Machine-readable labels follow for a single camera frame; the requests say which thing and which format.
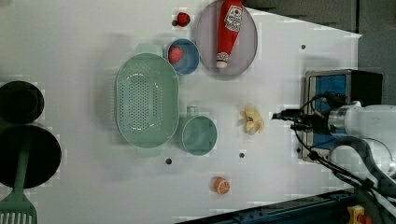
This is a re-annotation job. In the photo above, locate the large black round pan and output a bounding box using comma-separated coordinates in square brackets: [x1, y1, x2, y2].
[0, 125, 62, 189]

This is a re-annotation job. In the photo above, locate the blue bowl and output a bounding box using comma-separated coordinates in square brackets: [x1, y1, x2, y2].
[163, 38, 200, 75]

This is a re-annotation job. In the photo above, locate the yellow plush banana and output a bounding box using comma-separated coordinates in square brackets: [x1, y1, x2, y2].
[241, 105, 264, 135]

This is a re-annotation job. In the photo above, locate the silver toaster oven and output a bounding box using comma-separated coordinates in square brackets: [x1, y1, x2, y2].
[300, 69, 384, 162]

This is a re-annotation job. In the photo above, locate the red strawberry toy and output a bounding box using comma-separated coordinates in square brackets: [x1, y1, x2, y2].
[172, 12, 191, 27]

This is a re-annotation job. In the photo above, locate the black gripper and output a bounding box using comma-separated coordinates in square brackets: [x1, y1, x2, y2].
[272, 109, 330, 134]

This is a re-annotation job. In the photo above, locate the green slotted spatula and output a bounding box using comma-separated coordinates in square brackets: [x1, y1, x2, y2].
[0, 139, 37, 224]

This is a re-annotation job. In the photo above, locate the small black round pot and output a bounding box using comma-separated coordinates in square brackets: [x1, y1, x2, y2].
[0, 81, 45, 124]

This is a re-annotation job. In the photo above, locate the red ketchup bottle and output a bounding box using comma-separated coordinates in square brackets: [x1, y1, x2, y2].
[216, 0, 243, 68]

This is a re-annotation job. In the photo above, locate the orange slice toy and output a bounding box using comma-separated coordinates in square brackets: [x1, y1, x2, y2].
[214, 177, 231, 194]

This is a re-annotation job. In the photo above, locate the green perforated colander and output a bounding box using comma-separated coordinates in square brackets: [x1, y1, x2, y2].
[115, 43, 179, 157]

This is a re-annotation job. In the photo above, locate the green mug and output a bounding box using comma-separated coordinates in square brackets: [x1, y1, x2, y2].
[181, 105, 218, 156]

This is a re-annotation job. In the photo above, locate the grey round plate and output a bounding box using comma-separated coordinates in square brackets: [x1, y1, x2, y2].
[195, 0, 258, 77]

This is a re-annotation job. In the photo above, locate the pink strawberry toy in bowl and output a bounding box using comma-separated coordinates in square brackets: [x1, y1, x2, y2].
[168, 46, 184, 64]

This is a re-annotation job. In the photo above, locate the black cable bundle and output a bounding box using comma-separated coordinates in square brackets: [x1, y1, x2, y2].
[292, 92, 396, 216]

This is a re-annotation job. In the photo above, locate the blue metal frame rail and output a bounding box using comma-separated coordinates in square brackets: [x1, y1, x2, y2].
[179, 190, 357, 224]

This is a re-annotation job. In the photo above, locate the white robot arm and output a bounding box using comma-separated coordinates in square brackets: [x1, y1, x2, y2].
[272, 102, 396, 175]

